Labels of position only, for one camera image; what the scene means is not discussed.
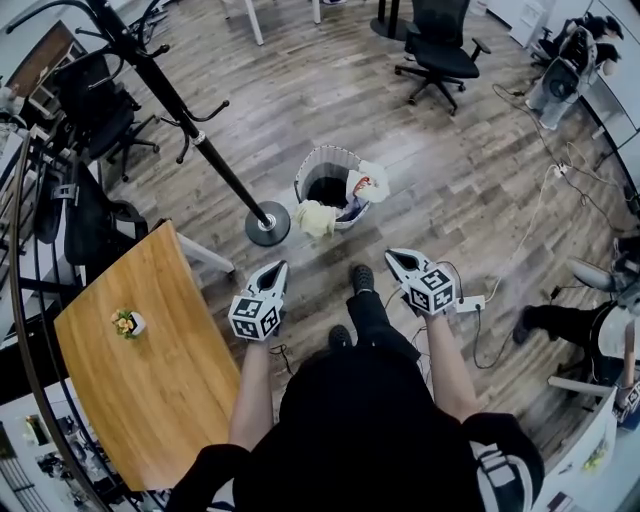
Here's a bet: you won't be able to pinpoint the person's black t-shirt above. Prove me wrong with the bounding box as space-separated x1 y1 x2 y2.
164 344 546 512

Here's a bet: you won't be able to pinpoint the grey laundry basket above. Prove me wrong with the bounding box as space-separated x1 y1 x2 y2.
293 144 374 231

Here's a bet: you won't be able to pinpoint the person's shoe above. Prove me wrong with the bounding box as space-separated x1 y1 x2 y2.
350 264 376 295
327 324 352 353

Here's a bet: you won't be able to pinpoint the person's left shoe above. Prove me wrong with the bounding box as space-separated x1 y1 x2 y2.
327 324 352 353

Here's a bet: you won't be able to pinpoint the white power cable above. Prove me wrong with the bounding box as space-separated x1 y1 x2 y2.
485 164 560 301

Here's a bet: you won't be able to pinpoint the grey office chair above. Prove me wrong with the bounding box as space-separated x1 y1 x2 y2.
567 256 620 292

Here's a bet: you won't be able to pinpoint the floor fan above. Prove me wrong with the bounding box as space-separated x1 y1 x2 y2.
542 57 585 103

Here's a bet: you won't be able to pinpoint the person's left forearm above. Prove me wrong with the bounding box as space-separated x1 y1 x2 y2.
228 339 281 451

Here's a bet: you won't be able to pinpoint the person's right forearm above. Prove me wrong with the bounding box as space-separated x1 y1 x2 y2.
423 312 480 425

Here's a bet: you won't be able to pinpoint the yellow clothes shirt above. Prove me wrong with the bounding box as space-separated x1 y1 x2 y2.
293 198 338 242

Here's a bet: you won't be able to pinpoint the wooden table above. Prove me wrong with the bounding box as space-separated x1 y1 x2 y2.
53 219 242 494

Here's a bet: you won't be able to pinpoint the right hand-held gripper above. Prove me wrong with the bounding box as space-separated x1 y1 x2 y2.
384 247 459 317

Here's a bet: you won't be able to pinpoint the white table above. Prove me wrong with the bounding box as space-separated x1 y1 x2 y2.
219 0 324 47

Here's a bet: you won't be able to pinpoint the black office chair with headrest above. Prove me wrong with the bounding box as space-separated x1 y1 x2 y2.
32 159 150 269

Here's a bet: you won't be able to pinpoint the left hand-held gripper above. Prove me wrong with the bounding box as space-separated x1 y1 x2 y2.
228 259 291 344

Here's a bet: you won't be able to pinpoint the dark metal railing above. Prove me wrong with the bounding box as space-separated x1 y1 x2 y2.
0 124 131 512

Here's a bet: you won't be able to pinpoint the black coat stand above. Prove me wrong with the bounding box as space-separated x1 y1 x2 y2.
4 0 292 248

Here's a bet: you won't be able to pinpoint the white clothes with red print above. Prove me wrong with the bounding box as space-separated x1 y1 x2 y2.
348 160 392 204

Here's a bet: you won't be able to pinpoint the small potted flower plant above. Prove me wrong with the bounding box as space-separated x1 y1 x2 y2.
110 308 148 341

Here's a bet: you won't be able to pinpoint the person's black trousers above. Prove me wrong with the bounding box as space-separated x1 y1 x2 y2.
346 288 422 364

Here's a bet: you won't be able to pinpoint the person's right shoe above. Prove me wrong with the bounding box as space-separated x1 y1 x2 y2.
350 264 376 295

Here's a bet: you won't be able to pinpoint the round pedestal table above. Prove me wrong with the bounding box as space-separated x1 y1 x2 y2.
369 0 417 42

